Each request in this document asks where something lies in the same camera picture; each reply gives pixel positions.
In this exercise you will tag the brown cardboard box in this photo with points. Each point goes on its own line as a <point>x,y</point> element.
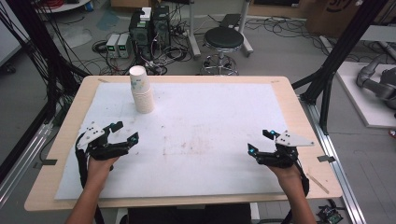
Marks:
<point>330,15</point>

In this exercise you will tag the person's left hand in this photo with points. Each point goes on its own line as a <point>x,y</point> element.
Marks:
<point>98,171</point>

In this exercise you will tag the white table mat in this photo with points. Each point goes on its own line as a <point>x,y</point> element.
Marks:
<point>193,130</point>

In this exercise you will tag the black computer tower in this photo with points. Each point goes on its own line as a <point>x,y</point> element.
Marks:
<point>140,35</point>
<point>161,26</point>

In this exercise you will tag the small white box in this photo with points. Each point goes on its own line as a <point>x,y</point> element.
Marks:
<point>145,14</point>

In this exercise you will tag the green circuit board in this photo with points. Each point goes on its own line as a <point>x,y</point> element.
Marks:
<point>330,215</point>

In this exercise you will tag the black round stool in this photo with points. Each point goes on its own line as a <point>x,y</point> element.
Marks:
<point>223,39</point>

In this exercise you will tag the white stand leg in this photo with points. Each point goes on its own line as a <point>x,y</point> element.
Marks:
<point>193,34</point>
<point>246,31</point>

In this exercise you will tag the grey bench power supply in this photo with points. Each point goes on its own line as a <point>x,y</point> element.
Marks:
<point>112,45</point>
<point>124,46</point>

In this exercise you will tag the grey tape piece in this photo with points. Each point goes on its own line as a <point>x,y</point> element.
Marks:
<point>326,158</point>
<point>46,162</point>

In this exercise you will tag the white floor board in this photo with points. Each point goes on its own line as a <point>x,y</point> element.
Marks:
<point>362,105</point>

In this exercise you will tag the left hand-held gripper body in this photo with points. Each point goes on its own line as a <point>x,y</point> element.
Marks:
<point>99,151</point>

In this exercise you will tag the stack of white paper cups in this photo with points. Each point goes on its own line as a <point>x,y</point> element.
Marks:
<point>142,96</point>

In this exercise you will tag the round white table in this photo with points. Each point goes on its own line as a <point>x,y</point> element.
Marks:
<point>62,6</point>

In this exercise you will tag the person's dark clothing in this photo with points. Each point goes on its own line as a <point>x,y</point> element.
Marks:
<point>186,216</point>

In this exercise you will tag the person's right hand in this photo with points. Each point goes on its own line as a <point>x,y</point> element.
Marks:
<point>288,177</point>

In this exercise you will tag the aluminium rail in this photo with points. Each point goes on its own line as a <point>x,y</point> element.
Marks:
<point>21,168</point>
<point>336,174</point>

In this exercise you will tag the blue tape roll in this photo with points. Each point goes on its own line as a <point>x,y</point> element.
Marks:
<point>89,6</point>

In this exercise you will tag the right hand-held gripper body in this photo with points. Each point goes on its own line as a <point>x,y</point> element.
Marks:
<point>281,157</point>

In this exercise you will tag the thin wooden stick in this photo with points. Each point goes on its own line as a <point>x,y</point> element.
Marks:
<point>317,183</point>

